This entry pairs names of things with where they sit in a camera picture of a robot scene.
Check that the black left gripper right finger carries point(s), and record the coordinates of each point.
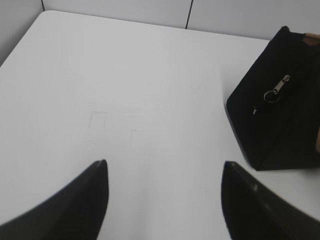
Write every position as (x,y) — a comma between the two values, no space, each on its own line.
(252,212)

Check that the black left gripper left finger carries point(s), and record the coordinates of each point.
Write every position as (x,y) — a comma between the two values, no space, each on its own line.
(76,212)

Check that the black tote bag tan handles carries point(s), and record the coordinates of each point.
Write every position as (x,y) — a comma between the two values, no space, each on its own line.
(286,135)

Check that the silver zipper pull with ring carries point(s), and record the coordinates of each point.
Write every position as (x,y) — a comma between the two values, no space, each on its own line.
(271,97)

